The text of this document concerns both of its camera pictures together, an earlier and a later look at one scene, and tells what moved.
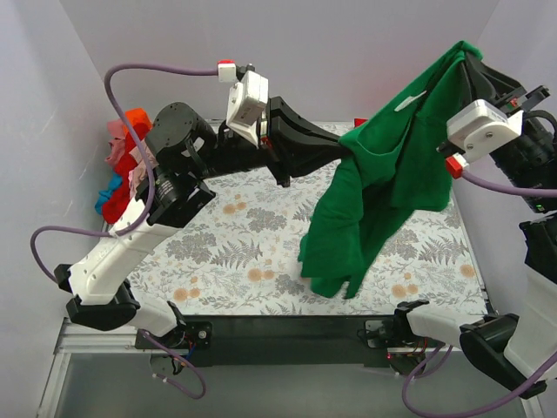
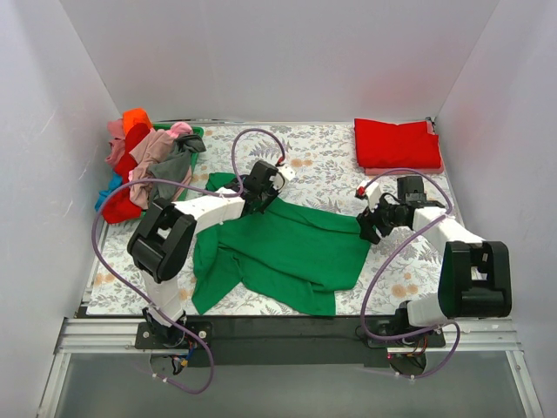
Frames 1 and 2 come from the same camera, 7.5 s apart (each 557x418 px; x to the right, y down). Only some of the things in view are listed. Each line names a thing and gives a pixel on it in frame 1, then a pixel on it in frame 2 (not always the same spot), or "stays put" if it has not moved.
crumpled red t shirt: x=117 y=200 stays put
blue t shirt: x=115 y=182 stays put
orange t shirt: x=137 y=115 stays put
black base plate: x=281 y=341 stays put
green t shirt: x=390 y=174 to x=278 y=254
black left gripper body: x=279 y=140 to x=261 y=198
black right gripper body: x=496 y=81 to x=375 y=219
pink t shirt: x=117 y=132 stays put
